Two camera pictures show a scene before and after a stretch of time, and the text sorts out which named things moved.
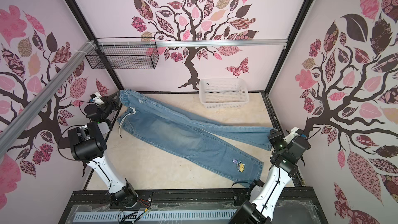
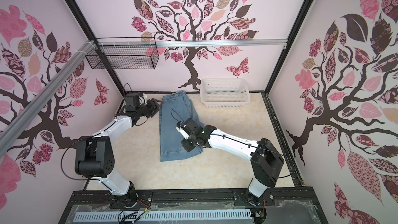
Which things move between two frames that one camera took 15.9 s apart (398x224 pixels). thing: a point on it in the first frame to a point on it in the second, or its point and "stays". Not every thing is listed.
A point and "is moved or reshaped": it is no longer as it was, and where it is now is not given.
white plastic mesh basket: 223,93 stays
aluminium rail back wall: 191,42 stays
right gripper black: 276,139 to 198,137
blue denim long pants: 192,139 is moved or reshaped
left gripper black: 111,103 to 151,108
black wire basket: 125,53 stays
